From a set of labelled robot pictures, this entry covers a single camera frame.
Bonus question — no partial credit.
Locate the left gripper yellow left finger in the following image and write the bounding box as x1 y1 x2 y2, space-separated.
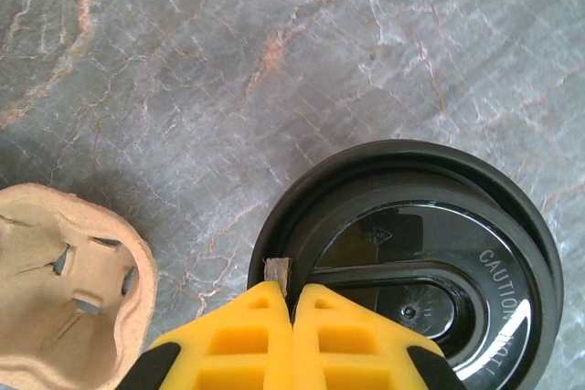
116 257 294 390

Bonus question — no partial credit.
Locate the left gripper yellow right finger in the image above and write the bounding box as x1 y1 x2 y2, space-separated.
292 283 468 390

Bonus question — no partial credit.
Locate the black plastic coffee lid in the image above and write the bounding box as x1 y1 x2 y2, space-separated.
249 139 565 386

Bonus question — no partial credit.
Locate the brown pulp cup carrier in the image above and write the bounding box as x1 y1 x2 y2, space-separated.
0 183 159 390

